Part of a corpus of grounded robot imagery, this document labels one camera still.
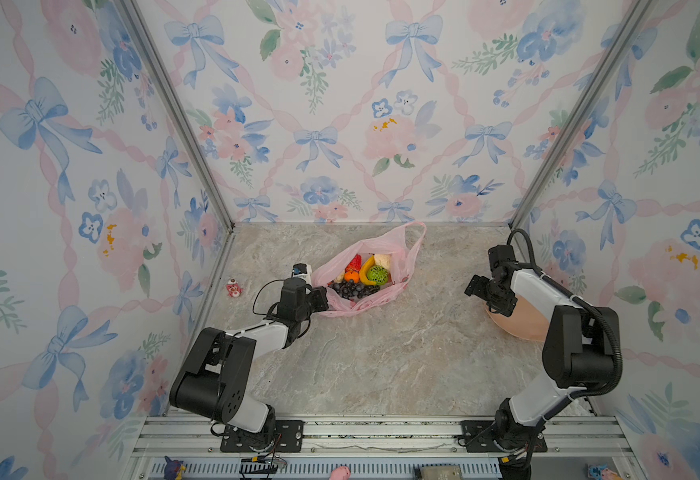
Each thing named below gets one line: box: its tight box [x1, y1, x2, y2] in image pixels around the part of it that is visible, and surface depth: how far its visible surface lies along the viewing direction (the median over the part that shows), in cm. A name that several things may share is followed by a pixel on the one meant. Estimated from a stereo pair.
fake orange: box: [344, 271, 359, 284], surface depth 102 cm
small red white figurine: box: [226, 278, 243, 297], surface depth 100 cm
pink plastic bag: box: [312, 222, 427, 317], surface depth 95 cm
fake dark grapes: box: [329, 280, 380, 300], surface depth 99 cm
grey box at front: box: [420, 465, 462, 480], surface depth 67 cm
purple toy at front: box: [164, 455, 184, 480], surface depth 67 cm
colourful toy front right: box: [586, 463, 623, 480], surface depth 69 cm
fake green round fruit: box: [367, 265, 389, 286], surface depth 100 cm
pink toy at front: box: [329, 466, 350, 480], surface depth 70 cm
